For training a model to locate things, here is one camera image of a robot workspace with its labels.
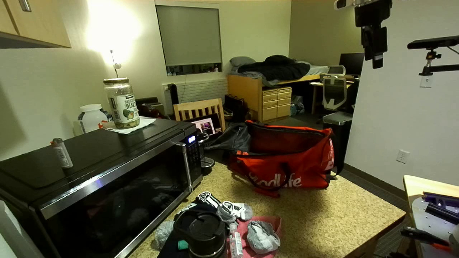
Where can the white puma sock pair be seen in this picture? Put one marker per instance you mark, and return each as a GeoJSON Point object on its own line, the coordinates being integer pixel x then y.
{"type": "Point", "coordinates": [237, 209]}

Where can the small grey spray bottle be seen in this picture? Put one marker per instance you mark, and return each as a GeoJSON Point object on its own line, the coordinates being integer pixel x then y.
{"type": "Point", "coordinates": [62, 153]}

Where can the white plastic jug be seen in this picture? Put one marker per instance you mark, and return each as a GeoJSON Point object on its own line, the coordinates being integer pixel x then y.
{"type": "Point", "coordinates": [91, 117]}

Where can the white wall heater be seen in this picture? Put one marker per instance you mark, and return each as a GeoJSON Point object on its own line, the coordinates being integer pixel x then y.
{"type": "Point", "coordinates": [195, 90]}

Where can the pink knit cloth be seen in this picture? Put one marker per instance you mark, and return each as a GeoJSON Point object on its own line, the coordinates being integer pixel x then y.
{"type": "Point", "coordinates": [273, 224]}

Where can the clear sanitizer bottle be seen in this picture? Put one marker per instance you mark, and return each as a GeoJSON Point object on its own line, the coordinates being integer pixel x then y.
{"type": "Point", "coordinates": [236, 241]}

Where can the white wall outlet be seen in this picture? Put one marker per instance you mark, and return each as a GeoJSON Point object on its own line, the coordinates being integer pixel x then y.
{"type": "Point", "coordinates": [403, 156]}

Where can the grey pillow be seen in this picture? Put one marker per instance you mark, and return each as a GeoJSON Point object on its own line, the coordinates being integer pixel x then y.
{"type": "Point", "coordinates": [240, 60]}

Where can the wooden slatted chair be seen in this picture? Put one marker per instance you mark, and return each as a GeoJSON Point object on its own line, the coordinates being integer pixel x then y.
{"type": "Point", "coordinates": [198, 109]}

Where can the wooden wall cabinet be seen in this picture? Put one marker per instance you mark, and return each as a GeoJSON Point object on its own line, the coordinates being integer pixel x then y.
{"type": "Point", "coordinates": [33, 19]}

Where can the black microwave oven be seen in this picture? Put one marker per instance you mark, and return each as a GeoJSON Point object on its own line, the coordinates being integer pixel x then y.
{"type": "Point", "coordinates": [95, 191]}

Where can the glass jar with label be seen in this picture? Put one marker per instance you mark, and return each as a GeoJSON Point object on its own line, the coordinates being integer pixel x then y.
{"type": "Point", "coordinates": [122, 102]}

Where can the black tumbler bottle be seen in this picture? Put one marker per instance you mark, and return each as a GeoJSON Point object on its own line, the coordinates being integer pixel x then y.
{"type": "Point", "coordinates": [203, 234]}

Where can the black box cabinet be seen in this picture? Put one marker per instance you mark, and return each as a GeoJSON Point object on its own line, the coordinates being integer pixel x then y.
{"type": "Point", "coordinates": [151, 107]}

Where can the light wooden side table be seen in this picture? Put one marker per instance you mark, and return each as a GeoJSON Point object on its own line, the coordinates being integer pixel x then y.
{"type": "Point", "coordinates": [416, 186]}

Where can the black trash bin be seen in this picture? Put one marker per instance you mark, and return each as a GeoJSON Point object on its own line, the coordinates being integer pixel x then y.
{"type": "Point", "coordinates": [340, 143]}

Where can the green sanitizer bottle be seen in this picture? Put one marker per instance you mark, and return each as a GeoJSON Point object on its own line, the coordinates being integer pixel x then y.
{"type": "Point", "coordinates": [183, 244]}

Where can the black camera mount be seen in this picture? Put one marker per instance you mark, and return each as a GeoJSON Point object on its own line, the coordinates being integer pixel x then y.
{"type": "Point", "coordinates": [432, 43]}

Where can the grey window blind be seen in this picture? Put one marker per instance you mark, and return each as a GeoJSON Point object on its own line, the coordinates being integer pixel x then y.
{"type": "Point", "coordinates": [188, 36]}

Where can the dark bed blanket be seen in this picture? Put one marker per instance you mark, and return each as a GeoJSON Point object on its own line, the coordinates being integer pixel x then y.
{"type": "Point", "coordinates": [277, 66]}

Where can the dark blue flat device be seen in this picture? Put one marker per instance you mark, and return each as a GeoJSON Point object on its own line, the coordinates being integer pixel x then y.
{"type": "Point", "coordinates": [442, 205]}

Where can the grey white sock pair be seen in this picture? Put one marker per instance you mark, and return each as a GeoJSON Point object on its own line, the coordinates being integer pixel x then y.
{"type": "Point", "coordinates": [261, 236]}

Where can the black monitor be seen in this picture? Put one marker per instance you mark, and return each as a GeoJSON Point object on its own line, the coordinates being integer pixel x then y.
{"type": "Point", "coordinates": [352, 63]}

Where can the white paper sheet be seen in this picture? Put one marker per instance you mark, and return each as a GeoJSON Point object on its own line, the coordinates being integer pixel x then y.
{"type": "Point", "coordinates": [141, 125]}

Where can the white mesh office chair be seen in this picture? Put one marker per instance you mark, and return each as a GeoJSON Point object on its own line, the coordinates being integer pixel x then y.
{"type": "Point", "coordinates": [333, 90]}

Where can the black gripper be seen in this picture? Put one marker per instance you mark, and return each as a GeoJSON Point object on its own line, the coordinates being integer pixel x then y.
{"type": "Point", "coordinates": [373, 14]}

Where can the red duffel bag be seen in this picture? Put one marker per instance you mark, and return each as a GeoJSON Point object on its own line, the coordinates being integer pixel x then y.
{"type": "Point", "coordinates": [287, 165]}

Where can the wooden dresser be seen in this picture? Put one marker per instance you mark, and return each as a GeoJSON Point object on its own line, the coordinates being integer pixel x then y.
{"type": "Point", "coordinates": [267, 100]}

